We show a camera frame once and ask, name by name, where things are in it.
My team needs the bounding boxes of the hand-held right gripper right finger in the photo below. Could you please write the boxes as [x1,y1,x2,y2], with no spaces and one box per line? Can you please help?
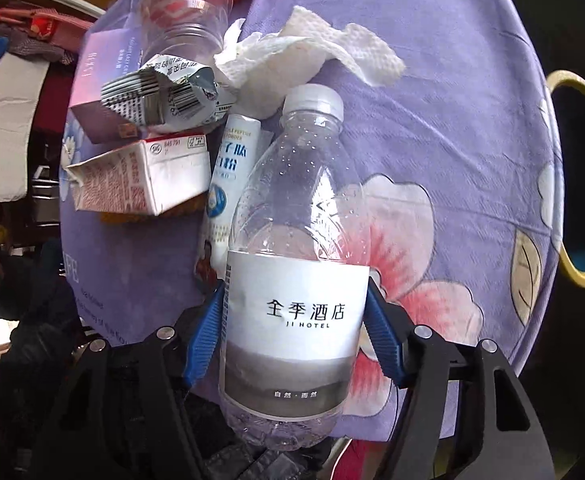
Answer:
[365,270,558,480]

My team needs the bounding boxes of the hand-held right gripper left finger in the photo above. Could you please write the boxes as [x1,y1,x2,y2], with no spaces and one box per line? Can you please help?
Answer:
[27,285,233,480]

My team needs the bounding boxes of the clear plastic water bottle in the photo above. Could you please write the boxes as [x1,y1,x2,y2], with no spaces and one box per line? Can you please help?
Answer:
[218,84,373,453]

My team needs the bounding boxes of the purple cardboard box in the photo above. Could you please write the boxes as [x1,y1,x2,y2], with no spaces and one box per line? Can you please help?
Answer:
[69,29,148,145]

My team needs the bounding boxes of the white paper towel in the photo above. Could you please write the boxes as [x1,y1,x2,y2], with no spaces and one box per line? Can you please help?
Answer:
[214,5,407,116]

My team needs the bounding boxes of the yellow-rimmed blue trash bin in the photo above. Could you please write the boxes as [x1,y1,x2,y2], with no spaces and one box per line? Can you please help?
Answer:
[545,70,585,289]

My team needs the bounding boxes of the red and white milk carton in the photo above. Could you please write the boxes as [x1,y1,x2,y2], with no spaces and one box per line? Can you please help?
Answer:
[65,132,212,217]

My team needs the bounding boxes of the white powder sachet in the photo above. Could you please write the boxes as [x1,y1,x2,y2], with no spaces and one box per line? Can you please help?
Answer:
[195,112,273,291]

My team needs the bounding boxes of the purple floral tablecloth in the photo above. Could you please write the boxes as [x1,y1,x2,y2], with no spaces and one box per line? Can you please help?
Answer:
[57,0,565,441]

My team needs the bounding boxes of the crushed silver drink carton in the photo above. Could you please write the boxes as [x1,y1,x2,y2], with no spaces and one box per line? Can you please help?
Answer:
[101,53,238,128]

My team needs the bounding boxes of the white sheet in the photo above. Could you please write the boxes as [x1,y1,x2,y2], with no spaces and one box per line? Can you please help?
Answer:
[0,52,48,203]

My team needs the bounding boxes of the clear plastic cup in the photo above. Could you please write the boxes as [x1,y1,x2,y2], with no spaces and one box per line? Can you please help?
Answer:
[140,0,234,68]

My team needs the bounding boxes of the red patterned cloth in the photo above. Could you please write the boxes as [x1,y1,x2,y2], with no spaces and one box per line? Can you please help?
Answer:
[0,5,96,66]

